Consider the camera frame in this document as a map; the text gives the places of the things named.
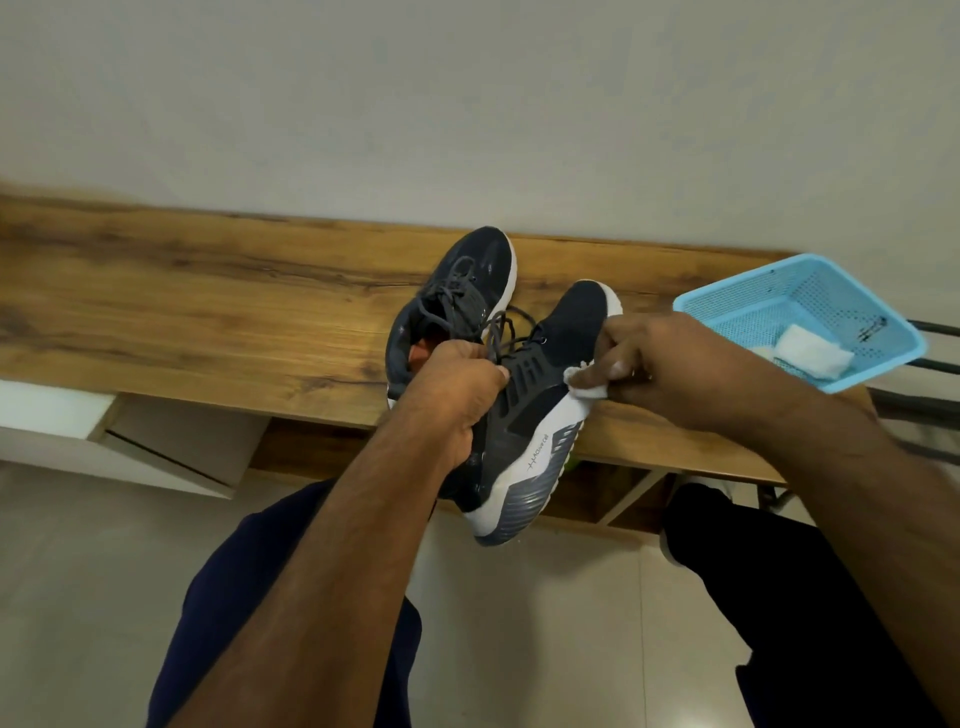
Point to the person's left hand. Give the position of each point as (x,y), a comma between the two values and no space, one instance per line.
(450,397)

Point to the person's right hand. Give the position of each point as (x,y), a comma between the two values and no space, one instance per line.
(675,375)

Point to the used wipe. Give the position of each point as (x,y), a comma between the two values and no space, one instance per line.
(763,352)

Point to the black metal shoe rack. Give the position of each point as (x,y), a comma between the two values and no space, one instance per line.
(922,390)

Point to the person's left forearm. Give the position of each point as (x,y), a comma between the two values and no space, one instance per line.
(315,592)

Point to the person's right forearm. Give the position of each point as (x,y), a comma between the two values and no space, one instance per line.
(870,540)

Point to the green ball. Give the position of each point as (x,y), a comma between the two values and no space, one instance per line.
(571,461)

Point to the blue plastic basket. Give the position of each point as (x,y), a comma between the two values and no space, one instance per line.
(795,292)

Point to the white drawer unit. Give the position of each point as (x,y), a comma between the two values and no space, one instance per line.
(180,442)

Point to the wooden table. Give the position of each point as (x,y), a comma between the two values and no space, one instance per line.
(187,300)

